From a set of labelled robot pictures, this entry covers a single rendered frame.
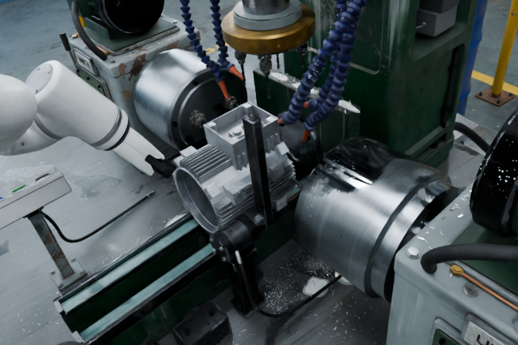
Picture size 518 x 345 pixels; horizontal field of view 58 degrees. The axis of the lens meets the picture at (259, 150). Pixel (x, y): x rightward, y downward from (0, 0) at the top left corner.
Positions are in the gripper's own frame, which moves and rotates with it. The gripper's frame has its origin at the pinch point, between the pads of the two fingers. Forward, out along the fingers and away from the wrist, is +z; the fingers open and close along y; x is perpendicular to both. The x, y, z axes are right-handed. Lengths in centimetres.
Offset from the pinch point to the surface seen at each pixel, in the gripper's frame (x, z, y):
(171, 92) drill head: 14.5, 2.7, -17.4
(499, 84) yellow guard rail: 155, 201, -30
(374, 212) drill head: 15.0, 2.6, 41.4
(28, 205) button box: -23.0, -9.3, -14.9
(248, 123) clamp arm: 14.9, -9.6, 20.0
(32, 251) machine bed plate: -39, 11, -32
